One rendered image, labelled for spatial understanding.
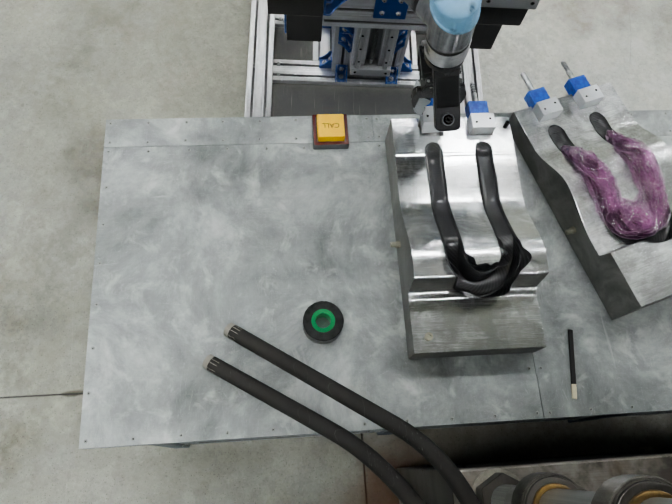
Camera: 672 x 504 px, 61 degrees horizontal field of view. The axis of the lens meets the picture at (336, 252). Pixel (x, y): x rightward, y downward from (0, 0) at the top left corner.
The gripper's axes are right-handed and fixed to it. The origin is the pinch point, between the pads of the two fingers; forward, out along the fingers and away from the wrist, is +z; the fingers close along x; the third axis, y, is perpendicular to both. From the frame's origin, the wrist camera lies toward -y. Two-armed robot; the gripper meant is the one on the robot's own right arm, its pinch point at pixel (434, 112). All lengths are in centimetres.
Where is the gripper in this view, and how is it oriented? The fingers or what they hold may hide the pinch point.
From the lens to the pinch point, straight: 123.2
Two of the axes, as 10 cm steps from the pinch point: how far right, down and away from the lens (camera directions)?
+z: 0.6, 2.0, 9.8
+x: -10.0, 0.8, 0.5
